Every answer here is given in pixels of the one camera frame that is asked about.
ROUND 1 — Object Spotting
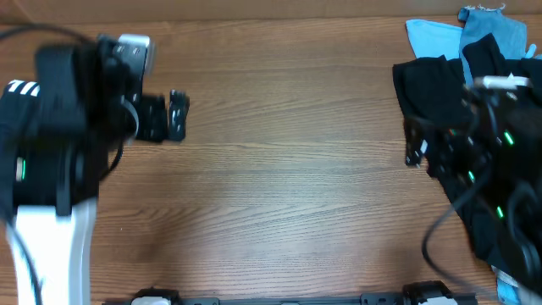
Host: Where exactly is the dark green t-shirt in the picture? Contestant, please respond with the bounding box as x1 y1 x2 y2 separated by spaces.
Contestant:
1 80 45 222

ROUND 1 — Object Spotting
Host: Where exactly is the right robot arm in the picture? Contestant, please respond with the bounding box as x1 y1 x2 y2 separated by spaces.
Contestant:
404 75 541 296

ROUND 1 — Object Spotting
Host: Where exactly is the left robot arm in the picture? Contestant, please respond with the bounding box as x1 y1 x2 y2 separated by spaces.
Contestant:
1 34 190 304

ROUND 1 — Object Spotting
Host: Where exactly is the light blue shirt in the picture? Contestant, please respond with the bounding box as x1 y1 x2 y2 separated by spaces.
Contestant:
406 19 462 60

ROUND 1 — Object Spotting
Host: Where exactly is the black t-shirt pile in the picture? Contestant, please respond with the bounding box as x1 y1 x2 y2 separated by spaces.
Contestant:
392 35 541 274

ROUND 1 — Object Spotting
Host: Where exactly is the blue denim garment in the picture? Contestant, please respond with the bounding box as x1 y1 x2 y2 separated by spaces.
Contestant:
458 5 537 85

